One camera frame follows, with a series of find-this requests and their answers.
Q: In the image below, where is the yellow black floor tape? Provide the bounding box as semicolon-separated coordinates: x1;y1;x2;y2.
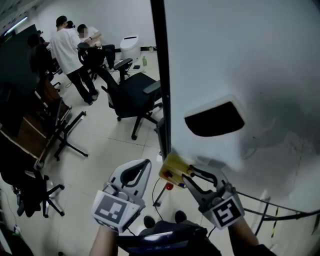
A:
271;206;280;238

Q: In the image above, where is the cream marker box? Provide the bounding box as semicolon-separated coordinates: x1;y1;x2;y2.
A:
158;151;195;190

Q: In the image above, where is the ceiling strip light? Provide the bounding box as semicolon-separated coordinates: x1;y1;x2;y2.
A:
4;16;28;35

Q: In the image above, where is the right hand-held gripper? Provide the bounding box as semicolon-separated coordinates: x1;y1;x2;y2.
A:
181;164;246;231

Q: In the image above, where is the person's left forearm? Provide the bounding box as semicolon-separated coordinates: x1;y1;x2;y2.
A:
88;224;118;256

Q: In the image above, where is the black chest-mounted device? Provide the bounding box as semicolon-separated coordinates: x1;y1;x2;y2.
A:
115;223;210;256

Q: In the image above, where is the black whiteboard eraser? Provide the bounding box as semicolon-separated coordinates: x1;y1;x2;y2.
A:
183;94;247;138

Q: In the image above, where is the person's left shoe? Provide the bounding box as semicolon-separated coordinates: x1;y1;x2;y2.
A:
143;216;156;229

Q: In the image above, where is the person's right forearm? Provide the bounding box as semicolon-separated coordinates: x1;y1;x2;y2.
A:
226;216;260;256

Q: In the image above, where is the person's shoe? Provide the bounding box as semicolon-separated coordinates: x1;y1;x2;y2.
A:
174;210;188;224
143;216;156;229

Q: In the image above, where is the person's right shoe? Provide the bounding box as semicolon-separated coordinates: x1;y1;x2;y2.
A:
174;210;188;224

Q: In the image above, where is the white lidded bin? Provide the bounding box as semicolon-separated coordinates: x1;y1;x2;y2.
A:
119;34;141;63

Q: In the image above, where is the black floor cable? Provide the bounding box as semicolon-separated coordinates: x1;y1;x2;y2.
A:
151;177;165;222

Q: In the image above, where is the large black display panel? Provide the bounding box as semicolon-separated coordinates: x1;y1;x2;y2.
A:
0;23;42;136

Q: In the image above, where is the person's black sleeve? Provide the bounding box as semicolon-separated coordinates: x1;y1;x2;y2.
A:
234;243;278;256

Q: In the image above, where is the large white whiteboard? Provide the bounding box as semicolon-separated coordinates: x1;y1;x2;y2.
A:
149;0;320;221

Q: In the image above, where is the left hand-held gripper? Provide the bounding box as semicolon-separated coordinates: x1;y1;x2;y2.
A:
90;158;153;234

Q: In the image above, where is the black metal rolling stand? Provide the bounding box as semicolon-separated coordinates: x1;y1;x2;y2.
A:
151;117;176;208

